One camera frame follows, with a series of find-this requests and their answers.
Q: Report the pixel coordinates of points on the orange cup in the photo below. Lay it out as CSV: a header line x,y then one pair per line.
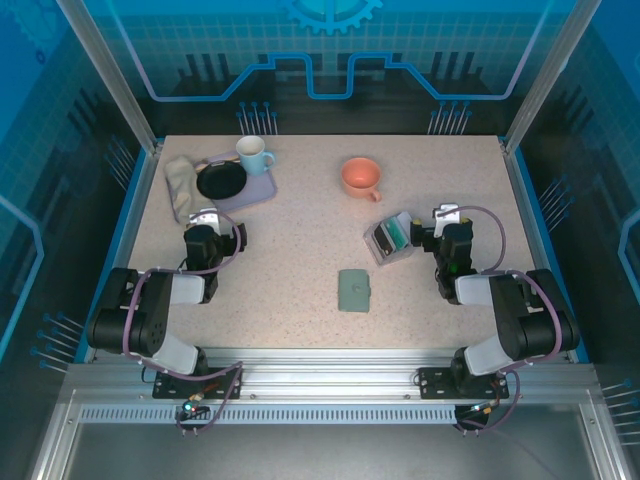
x,y
360,175

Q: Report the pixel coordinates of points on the black round plate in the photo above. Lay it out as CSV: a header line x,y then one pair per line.
x,y
220,180

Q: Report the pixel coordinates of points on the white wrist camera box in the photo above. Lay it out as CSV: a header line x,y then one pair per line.
x,y
207,217
447,214

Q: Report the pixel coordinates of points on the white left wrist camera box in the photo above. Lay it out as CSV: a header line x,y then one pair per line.
x,y
207,217

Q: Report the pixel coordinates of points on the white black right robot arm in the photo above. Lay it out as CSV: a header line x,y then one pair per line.
x,y
530,320

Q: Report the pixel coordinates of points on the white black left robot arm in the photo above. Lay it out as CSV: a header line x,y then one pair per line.
x,y
150,310

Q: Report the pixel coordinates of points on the teal card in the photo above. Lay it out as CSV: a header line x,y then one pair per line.
x,y
401,232

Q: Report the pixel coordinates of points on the dark card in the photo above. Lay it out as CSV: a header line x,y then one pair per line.
x,y
385,240

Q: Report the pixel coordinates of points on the aluminium frame post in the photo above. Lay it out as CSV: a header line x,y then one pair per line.
x,y
545,75
115,85

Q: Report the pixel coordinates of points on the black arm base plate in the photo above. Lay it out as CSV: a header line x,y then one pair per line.
x,y
220,377
430,382

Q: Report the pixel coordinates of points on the aluminium front frame rail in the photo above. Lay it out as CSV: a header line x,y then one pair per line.
x,y
325,375

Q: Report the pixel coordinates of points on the aluminium side rail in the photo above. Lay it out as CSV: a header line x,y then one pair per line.
x,y
125,240
537,240

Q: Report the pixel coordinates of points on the small connector with green light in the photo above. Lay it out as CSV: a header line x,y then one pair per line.
x,y
482,409
192,407

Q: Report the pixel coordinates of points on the light blue mug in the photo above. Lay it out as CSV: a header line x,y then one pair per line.
x,y
252,162

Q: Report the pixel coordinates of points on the green card holder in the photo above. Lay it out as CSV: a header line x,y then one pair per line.
x,y
352,295

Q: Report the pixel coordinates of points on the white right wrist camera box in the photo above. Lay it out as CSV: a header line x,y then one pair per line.
x,y
447,214

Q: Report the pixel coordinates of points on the beige folded cloth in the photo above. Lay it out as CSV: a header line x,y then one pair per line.
x,y
180,185

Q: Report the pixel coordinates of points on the lavender plastic tray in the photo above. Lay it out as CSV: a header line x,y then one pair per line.
x,y
250,192

